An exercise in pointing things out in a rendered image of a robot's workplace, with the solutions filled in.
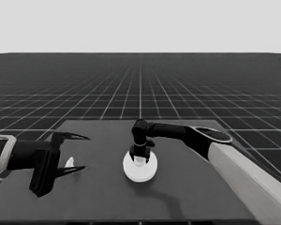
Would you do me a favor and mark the large thick white disc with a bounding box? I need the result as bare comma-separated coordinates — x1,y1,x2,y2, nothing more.
122,150,158,183

